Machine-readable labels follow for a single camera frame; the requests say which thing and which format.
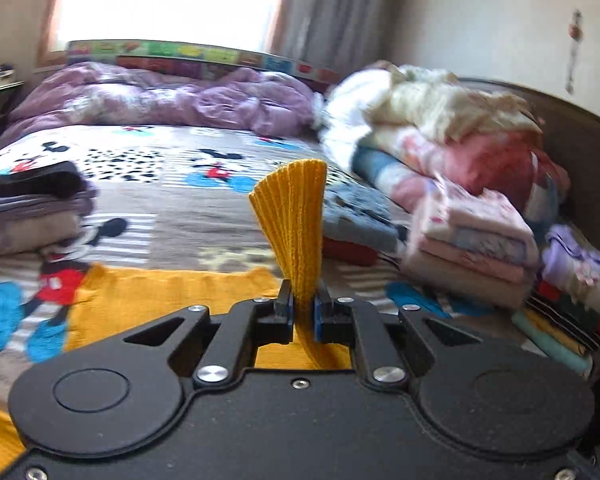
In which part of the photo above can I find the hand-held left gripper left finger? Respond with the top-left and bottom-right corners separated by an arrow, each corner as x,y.
124,280 -> 297,391

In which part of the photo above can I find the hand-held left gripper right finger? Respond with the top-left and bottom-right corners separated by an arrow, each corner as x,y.
312,282 -> 485,391

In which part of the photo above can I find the yellow knit sweater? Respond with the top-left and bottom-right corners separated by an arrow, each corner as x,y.
0,159 -> 381,478

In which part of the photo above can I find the red folded garment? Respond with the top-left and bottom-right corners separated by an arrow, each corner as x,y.
322,237 -> 381,267

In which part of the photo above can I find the folded denim garment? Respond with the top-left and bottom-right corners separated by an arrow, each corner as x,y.
325,180 -> 411,256

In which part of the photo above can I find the beige folded garment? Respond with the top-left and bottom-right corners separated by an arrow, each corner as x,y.
400,250 -> 531,308

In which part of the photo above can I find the brown cartoon printed blanket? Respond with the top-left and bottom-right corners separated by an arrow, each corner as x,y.
0,125 -> 536,421

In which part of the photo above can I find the pink garment with cartoon print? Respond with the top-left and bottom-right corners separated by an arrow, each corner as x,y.
415,237 -> 528,283

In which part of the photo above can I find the white garment with blue print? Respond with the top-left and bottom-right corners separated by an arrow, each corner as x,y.
420,225 -> 538,267

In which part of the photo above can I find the pink folded garment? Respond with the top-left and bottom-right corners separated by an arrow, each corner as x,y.
420,175 -> 531,251

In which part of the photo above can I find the white quilt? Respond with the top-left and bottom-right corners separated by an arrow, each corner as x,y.
315,67 -> 396,176

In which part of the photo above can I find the mint green folded garment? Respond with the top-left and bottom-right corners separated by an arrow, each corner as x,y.
512,310 -> 596,376

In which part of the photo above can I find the pink floral quilt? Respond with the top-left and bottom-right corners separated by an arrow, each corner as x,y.
375,125 -> 571,221

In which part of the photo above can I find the dark striped folded garment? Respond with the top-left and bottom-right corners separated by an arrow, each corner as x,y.
525,295 -> 600,356

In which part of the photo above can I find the purple duvet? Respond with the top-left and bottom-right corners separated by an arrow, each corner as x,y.
0,62 -> 321,146

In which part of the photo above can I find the cream fleece blanket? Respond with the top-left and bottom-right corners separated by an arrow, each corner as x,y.
370,65 -> 541,146

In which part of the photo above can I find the colourful alphabet headboard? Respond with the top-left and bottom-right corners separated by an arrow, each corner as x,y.
65,40 -> 341,83

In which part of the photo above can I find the purple folded garment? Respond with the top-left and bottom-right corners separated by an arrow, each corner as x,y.
542,225 -> 600,311

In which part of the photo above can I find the grey folded garment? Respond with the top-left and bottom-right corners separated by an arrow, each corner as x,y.
0,185 -> 98,221

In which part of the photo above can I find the grey curtain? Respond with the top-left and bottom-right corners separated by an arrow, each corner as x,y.
270,0 -> 416,66

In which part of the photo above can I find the dark curved bed headboard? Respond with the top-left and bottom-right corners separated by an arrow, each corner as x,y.
455,77 -> 600,281

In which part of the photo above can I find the window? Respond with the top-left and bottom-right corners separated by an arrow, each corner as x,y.
45,0 -> 291,53

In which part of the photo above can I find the black desk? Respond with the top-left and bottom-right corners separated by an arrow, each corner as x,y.
0,62 -> 26,111

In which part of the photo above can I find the hanging wall ornament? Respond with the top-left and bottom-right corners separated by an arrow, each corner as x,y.
565,7 -> 583,96

